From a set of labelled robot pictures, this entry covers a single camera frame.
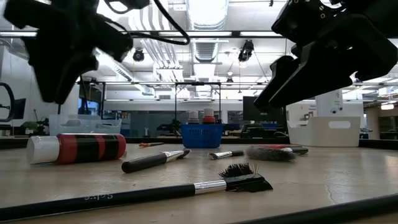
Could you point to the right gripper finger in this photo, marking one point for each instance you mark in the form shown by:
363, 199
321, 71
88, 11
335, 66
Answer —
326, 62
276, 77

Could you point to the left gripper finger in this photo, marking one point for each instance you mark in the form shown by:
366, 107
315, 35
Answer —
53, 81
84, 67

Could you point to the red black striped paint bottle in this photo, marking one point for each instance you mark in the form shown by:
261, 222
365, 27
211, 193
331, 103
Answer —
209, 119
87, 148

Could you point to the large black fan brush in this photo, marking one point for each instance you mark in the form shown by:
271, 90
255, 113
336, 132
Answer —
270, 154

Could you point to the white capped paint bottle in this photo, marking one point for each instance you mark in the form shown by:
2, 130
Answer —
193, 115

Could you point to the slim black silver-ferrule brush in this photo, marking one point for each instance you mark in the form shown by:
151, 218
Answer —
222, 154

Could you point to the thin brown orange paintbrush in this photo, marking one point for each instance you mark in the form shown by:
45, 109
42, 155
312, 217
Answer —
150, 144

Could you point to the thick black brush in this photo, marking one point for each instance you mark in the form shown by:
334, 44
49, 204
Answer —
143, 163

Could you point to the small background robot arm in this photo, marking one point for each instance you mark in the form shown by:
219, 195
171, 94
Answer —
169, 127

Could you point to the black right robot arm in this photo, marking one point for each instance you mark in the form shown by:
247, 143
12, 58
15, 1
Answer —
379, 12

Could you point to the black computer monitor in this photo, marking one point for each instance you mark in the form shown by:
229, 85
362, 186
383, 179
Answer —
264, 116

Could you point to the black ceiling spotlight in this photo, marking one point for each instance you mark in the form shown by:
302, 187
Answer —
245, 49
138, 55

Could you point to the black office chair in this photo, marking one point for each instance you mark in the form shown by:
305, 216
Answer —
19, 109

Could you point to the small background potted plant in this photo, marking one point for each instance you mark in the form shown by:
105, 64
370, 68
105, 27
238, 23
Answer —
31, 125

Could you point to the clear plastic bin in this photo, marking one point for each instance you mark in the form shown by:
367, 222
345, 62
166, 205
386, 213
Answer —
84, 124

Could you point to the white plastic bin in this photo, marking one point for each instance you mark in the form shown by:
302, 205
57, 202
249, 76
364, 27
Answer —
311, 133

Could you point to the black overhead rig beam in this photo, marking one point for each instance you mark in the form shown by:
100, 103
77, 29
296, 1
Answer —
217, 33

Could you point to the blue plastic basket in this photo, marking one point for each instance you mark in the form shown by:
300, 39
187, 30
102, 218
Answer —
202, 137

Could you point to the black aluminium table frame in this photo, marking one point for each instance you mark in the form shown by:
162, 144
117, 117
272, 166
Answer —
255, 140

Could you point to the glowing wall light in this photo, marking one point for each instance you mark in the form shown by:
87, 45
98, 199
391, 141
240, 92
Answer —
387, 106

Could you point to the black metal rack frame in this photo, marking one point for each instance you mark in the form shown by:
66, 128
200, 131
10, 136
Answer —
199, 83

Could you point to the silver ventilation duct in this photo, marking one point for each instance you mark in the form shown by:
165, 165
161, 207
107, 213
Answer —
206, 18

